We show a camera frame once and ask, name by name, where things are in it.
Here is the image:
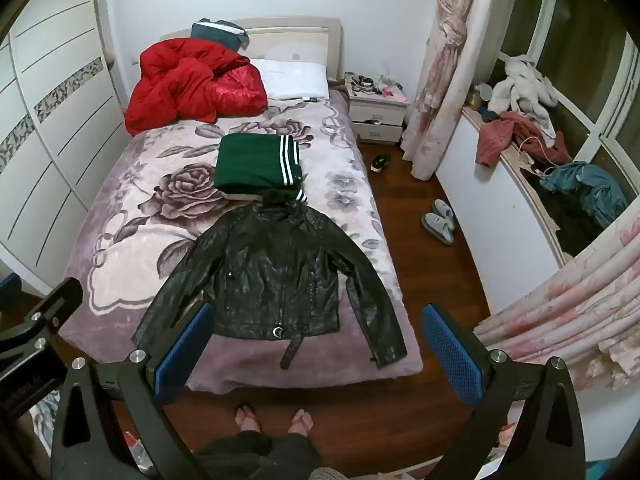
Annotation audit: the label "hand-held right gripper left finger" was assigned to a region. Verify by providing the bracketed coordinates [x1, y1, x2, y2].
[50, 301, 217, 480]

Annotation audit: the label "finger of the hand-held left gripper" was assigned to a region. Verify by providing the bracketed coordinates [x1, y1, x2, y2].
[0, 273, 22, 311]
[0, 276, 84, 367]

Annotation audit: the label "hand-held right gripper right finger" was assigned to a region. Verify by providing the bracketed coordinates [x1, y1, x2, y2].
[421, 302, 587, 480]

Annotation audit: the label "black leather jacket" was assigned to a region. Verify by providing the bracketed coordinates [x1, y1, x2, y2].
[131, 191, 408, 372]

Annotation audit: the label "white fluffy clothes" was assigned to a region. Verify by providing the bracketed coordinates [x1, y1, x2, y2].
[487, 55, 558, 121]

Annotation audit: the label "person's left foot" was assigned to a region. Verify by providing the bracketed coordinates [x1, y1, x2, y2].
[235, 405, 263, 436]

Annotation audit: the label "person's foot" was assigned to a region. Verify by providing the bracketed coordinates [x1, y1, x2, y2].
[235, 405, 263, 436]
[287, 408, 315, 436]

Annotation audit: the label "white patterned bedsheet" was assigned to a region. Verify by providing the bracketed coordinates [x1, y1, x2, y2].
[59, 97, 425, 393]

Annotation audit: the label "grey slipper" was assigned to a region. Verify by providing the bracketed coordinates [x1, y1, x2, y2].
[421, 212, 456, 246]
[432, 199, 457, 231]

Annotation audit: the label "person's dark pants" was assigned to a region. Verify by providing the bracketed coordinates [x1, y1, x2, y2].
[192, 430, 322, 480]

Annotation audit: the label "loose pink floral curtain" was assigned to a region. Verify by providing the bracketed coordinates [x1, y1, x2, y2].
[472, 210, 640, 391]

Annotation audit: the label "white windowsill cabinet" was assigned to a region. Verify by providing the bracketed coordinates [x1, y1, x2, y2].
[435, 105, 571, 316]

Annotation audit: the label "person's right foot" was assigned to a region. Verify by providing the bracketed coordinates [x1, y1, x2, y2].
[287, 408, 315, 436]

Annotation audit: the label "dark cloth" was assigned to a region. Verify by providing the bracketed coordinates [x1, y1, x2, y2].
[530, 160, 601, 257]

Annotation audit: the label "white wardrobe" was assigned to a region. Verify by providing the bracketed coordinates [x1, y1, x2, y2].
[0, 0, 131, 291]

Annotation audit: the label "green folded garment white stripes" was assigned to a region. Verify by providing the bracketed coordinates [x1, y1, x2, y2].
[215, 133, 307, 203]

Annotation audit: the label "teal garment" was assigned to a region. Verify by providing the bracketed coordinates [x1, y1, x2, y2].
[540, 161, 628, 228]

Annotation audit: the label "pink red garment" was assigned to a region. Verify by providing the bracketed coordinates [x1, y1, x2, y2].
[475, 111, 573, 168]

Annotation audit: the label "white nightstand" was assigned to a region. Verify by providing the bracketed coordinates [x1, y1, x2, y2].
[347, 85, 411, 145]

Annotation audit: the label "red quilt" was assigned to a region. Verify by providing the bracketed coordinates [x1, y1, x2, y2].
[124, 37, 268, 136]

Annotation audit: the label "tied pink floral curtain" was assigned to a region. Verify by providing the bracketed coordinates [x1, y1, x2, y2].
[400, 0, 488, 181]

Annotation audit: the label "white pillow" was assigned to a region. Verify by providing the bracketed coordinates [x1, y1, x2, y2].
[248, 58, 331, 101]

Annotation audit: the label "grey folded garment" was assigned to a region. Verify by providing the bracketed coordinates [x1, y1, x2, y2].
[190, 19, 250, 53]

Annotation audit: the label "beige bed headboard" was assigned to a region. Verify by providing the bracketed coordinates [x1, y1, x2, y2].
[160, 16, 346, 86]

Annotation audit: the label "white cable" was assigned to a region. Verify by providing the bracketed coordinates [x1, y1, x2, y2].
[517, 135, 556, 177]

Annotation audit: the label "white window frame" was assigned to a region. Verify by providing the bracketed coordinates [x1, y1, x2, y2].
[500, 0, 640, 161]

